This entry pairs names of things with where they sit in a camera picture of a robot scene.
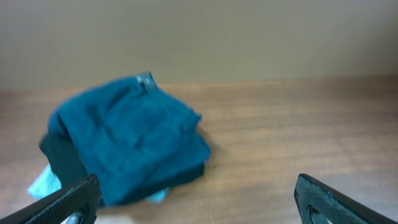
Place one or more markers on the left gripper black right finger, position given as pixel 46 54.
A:
pixel 318 203

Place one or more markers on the folded dark green garment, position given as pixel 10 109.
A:
pixel 66 165

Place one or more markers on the folded light patterned garment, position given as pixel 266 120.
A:
pixel 48 183

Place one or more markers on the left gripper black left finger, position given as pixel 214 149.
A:
pixel 77 203

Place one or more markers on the dark blue denim shorts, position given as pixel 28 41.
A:
pixel 129 131

